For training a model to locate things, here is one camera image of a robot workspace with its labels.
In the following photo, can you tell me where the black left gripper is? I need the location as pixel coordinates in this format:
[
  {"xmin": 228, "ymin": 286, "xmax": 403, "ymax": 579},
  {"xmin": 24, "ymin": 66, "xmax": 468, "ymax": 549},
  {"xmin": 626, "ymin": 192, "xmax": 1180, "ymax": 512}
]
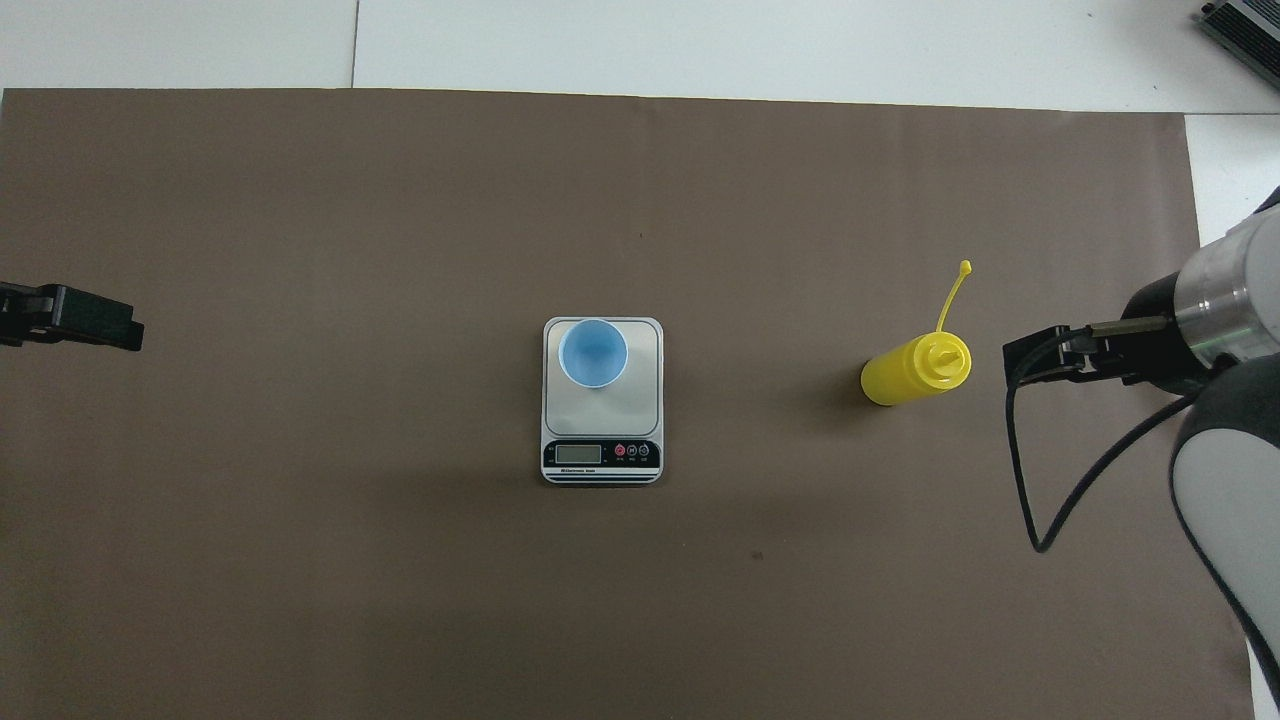
[{"xmin": 0, "ymin": 283, "xmax": 144, "ymax": 351}]

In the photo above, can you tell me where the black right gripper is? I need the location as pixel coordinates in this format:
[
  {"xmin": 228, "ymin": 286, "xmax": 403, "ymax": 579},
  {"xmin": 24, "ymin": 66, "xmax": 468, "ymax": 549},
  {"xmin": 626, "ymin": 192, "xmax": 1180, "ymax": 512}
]
[{"xmin": 1003, "ymin": 268, "xmax": 1236, "ymax": 394}]

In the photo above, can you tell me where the yellow squeeze bottle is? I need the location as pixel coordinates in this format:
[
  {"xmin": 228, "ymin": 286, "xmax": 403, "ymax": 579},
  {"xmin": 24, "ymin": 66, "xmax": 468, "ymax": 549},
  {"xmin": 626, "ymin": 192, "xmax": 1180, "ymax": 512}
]
[{"xmin": 861, "ymin": 260, "xmax": 973, "ymax": 407}]

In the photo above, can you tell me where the light blue plastic cup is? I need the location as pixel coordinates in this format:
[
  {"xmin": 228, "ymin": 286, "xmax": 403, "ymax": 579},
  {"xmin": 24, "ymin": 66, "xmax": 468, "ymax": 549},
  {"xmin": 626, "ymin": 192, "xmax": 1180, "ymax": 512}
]
[{"xmin": 558, "ymin": 318, "xmax": 630, "ymax": 390}]

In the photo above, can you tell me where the silver digital kitchen scale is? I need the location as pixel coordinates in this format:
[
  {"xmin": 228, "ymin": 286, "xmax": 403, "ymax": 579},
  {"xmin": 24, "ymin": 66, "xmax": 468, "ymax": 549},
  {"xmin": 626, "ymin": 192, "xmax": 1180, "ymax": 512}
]
[{"xmin": 541, "ymin": 316, "xmax": 665, "ymax": 486}]

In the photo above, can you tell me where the grey metal device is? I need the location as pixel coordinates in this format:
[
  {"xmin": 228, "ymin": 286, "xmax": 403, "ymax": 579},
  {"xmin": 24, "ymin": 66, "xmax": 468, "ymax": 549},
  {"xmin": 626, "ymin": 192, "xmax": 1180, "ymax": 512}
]
[{"xmin": 1200, "ymin": 0, "xmax": 1280, "ymax": 93}]

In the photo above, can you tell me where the brown table mat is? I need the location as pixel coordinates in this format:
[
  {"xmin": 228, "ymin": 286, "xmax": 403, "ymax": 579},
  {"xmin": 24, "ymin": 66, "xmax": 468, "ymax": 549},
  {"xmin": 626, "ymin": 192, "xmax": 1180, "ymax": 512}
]
[{"xmin": 0, "ymin": 88, "xmax": 1256, "ymax": 720}]

